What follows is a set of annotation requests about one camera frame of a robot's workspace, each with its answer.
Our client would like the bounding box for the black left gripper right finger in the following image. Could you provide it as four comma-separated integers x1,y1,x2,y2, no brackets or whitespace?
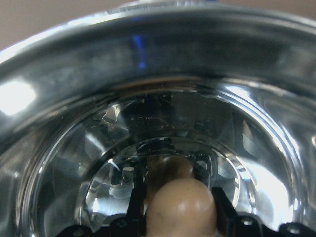
212,187,237,237

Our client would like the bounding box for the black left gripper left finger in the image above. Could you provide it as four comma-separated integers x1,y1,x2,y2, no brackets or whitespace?
125,163,147,237

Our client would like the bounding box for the beige egg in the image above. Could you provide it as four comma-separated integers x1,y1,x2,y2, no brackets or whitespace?
146,178,217,237

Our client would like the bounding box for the pale green cooking pot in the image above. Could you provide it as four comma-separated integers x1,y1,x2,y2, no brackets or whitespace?
0,1,316,237

